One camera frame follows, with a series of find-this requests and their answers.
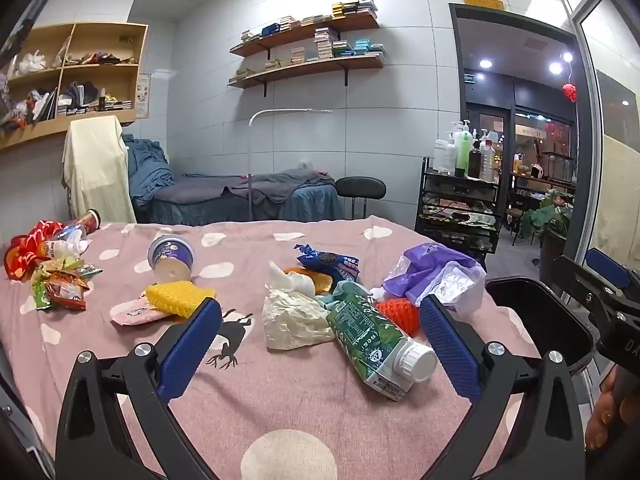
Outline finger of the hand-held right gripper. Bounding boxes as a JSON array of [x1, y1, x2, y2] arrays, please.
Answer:
[[552, 247, 640, 311]]

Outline small white bottle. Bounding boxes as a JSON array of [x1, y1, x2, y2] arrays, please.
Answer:
[[40, 237, 88, 261]]

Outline black stool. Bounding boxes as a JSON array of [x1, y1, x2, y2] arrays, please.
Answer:
[[335, 176, 387, 221]]

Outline pink packet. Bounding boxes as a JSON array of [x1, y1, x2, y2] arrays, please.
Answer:
[[109, 295, 173, 328]]

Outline small green snack packet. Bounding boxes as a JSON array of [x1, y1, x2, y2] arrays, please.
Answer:
[[31, 282, 53, 311]]

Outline wall shelves with books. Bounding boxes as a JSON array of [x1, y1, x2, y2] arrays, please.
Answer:
[[232, 27, 386, 78]]

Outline yellow foam net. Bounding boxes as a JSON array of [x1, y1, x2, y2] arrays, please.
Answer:
[[145, 280, 217, 322]]

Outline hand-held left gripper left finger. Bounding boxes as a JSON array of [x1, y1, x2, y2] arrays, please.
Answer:
[[56, 297, 223, 480]]

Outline white floor lamp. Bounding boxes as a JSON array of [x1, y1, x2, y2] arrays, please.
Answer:
[[247, 108, 333, 221]]

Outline grey massage bed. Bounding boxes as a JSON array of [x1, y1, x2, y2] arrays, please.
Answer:
[[135, 169, 346, 226]]

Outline dark brown trash bin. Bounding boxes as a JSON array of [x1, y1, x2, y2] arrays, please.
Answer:
[[484, 276, 597, 376]]

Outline purple paper cup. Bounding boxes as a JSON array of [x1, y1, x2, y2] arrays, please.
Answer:
[[147, 234, 196, 283]]

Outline green milk carton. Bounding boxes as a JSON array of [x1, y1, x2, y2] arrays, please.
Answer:
[[326, 280, 440, 402]]

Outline pink printed blanket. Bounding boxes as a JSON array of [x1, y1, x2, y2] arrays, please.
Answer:
[[0, 215, 543, 480]]

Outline wall poster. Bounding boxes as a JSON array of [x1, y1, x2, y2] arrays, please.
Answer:
[[135, 72, 151, 120]]

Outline red plastic bag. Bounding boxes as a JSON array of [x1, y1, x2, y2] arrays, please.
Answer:
[[4, 219, 68, 281]]

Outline black wire cart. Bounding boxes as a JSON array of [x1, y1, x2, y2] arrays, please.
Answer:
[[416, 156, 503, 257]]

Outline group of bottles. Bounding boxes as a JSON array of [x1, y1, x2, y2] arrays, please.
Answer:
[[432, 119, 503, 183]]

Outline cream cloth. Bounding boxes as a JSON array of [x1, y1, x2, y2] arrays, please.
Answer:
[[62, 115, 137, 224]]

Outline dark plant pot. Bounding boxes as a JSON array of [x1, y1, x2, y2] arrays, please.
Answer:
[[539, 230, 571, 286]]

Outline blue bedding pile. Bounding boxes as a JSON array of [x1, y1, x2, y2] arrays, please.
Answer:
[[122, 135, 176, 208]]

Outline orange wrapper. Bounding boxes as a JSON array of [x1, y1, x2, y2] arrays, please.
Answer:
[[285, 267, 333, 295]]

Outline wooden cubby shelf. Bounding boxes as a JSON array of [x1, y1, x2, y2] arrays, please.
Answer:
[[0, 21, 150, 151]]

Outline white plastic bag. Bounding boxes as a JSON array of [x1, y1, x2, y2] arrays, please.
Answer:
[[10, 50, 48, 73]]

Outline light teal wrapper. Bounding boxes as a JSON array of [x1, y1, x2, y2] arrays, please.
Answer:
[[317, 282, 353, 311]]

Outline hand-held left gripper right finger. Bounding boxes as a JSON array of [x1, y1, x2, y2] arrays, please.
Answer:
[[419, 294, 587, 480]]

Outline green yellow snack packet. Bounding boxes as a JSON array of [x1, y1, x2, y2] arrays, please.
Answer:
[[31, 255, 103, 286]]

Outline orange foam net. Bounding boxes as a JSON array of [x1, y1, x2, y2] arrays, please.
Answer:
[[375, 297, 422, 337]]

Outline purple plastic bag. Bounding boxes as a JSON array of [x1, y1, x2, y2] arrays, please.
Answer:
[[381, 241, 487, 318]]

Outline blue snack packet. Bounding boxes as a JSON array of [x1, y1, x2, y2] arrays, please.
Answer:
[[293, 243, 362, 283]]

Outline red snack packet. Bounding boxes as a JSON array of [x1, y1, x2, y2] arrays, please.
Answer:
[[44, 280, 91, 312]]

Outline row of books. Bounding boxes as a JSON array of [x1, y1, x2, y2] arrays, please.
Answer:
[[240, 0, 378, 43]]

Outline green potted plant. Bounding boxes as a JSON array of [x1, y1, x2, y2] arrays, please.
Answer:
[[520, 189, 573, 241]]

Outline person's right hand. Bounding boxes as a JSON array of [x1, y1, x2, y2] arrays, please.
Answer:
[[584, 364, 640, 454]]

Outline glass double door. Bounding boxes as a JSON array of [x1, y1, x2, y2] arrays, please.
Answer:
[[465, 102, 576, 191]]

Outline wooden wall shelf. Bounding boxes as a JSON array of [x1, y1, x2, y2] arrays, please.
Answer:
[[229, 10, 381, 60], [227, 52, 386, 98]]

